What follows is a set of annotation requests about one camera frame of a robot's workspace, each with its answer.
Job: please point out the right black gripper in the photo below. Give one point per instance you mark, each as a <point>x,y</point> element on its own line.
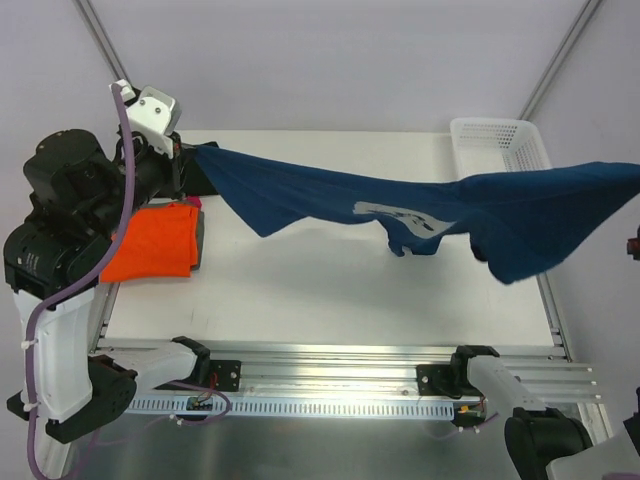
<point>635,245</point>

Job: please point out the orange folded t shirt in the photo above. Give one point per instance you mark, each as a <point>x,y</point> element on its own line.
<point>160,242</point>

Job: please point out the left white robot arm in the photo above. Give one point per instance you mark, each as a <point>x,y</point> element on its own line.
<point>50,269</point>

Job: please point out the white plastic basket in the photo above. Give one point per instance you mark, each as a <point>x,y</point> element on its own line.
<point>489,145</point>

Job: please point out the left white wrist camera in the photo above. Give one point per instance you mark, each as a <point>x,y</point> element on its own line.
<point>152,113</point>

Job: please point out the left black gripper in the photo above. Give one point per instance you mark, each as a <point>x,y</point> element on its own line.
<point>179,167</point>

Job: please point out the left corner aluminium profile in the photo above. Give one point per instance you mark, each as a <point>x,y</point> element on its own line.
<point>99,34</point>

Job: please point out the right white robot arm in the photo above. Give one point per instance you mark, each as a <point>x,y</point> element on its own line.
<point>543,443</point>

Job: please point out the blue t shirt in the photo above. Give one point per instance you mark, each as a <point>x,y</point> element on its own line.
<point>521,223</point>

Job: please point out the black folded t shirt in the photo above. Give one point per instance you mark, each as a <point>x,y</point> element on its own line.
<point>193,180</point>

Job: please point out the pink folded t shirt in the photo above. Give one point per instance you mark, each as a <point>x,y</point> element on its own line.
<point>194,201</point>

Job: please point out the white slotted cable duct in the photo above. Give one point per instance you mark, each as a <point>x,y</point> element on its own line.
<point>185,405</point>

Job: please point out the aluminium mounting rail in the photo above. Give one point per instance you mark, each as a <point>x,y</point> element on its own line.
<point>305,370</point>

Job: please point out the corner aluminium profile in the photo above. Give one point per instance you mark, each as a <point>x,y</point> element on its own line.
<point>99,34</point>
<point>568,44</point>

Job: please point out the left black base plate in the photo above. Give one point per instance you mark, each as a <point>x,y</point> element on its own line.
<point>225,375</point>

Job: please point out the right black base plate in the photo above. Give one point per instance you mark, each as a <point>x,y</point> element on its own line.
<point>440,380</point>

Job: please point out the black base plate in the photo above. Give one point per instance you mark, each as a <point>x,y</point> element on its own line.
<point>225,375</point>
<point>440,380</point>

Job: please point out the right corner aluminium profile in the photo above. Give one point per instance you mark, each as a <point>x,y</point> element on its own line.
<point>568,44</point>

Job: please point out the grey folded t shirt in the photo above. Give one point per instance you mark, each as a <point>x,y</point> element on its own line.
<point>199,236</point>

